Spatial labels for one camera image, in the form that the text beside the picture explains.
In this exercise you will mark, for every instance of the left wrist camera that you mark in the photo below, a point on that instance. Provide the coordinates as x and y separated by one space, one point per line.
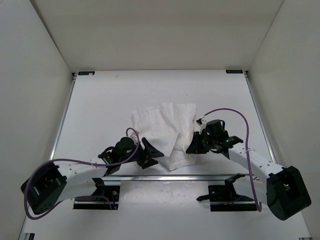
131 134

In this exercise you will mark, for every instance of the aluminium front rail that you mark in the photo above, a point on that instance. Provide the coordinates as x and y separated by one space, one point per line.
167 178

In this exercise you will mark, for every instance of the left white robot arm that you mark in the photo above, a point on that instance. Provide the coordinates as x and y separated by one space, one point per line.
57 180

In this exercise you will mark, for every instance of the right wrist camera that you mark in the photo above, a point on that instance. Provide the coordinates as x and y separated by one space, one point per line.
202 123

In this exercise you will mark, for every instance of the blue corner label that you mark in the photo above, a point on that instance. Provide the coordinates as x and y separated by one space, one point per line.
233 71
86 73

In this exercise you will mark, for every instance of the right blue corner label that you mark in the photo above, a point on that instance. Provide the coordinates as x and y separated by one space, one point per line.
233 71

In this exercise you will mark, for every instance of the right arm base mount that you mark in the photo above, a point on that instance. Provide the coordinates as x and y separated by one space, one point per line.
224 198

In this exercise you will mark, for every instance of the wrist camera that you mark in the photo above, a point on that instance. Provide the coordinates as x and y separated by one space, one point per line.
202 123
131 134

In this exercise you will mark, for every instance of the white pleated skirt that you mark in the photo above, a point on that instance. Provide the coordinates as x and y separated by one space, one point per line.
169 128

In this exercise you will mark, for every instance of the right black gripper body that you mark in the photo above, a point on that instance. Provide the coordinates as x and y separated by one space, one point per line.
209 142

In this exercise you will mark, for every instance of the left blue corner label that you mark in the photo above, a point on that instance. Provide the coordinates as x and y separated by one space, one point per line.
86 73

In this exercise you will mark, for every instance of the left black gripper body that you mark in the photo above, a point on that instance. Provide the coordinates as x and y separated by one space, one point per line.
140 156

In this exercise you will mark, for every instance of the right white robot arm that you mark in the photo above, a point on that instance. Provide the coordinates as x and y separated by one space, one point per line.
280 188

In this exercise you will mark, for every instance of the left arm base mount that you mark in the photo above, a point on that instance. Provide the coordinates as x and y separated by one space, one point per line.
106 196

